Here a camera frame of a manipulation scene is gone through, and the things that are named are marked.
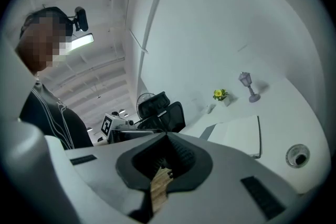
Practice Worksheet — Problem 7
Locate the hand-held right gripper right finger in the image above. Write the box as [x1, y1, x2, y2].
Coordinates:
[157, 132, 300, 224]

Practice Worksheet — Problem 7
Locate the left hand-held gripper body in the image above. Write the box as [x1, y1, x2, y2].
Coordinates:
[101, 113, 158, 144]

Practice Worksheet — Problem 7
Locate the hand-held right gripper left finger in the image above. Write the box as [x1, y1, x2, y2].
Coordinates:
[65, 132, 169, 224]

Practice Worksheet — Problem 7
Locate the grey laptop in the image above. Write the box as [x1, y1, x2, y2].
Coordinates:
[199, 114, 263, 159]

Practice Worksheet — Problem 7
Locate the black standing fan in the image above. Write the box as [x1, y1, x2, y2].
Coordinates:
[135, 92, 156, 119]

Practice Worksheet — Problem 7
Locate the black office chair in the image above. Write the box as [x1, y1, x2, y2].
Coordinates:
[136, 91, 186, 133]

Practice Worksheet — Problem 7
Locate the person's black shirt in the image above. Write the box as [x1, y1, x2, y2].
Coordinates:
[19, 81, 95, 151]

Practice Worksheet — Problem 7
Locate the white desk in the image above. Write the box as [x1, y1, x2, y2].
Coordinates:
[181, 78, 332, 195]

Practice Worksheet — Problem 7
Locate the long ceiling light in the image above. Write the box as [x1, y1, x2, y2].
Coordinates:
[70, 33, 95, 51]

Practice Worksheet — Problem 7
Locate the yellow flower in white pot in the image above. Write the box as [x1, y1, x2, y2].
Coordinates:
[212, 88, 232, 108]

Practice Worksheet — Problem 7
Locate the person's head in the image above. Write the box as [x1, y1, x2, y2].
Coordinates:
[15, 6, 74, 74]

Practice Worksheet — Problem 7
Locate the round metal cable grommet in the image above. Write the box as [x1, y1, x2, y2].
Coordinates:
[285, 143, 311, 168]

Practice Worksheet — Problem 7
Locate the black head-mounted camera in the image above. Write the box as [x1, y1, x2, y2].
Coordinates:
[67, 6, 89, 33]

